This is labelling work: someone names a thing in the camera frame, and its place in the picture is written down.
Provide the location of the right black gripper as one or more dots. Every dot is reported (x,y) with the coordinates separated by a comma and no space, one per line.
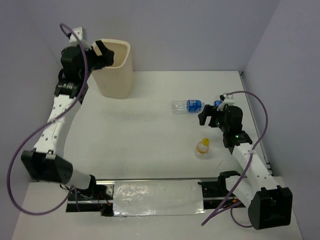
(208,111)

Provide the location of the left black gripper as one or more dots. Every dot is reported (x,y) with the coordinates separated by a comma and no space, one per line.
(107,58)

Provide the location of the clear bottle large blue label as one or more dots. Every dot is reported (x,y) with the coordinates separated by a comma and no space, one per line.
(190,106)

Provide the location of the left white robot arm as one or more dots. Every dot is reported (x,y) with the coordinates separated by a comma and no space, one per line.
(45,162)

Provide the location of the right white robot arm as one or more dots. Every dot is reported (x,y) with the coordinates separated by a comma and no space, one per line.
(268,204)

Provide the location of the beige plastic bin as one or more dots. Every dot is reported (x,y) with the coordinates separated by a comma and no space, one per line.
(116,81)

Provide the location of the small bottle blue cap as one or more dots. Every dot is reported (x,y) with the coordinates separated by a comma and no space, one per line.
(217,102)

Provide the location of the clear bottle yellow cap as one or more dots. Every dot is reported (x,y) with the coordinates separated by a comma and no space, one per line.
(201,150)

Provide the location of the silver reflective sheet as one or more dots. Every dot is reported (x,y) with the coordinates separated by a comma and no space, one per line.
(157,198)

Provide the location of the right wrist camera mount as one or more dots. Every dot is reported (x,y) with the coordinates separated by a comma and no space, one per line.
(226,100)

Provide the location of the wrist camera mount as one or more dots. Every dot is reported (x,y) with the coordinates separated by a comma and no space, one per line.
(226,100)
(81,33)

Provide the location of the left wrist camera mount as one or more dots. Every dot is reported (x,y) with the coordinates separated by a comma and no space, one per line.
(81,33)

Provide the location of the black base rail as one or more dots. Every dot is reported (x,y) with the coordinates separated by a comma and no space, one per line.
(102,201)

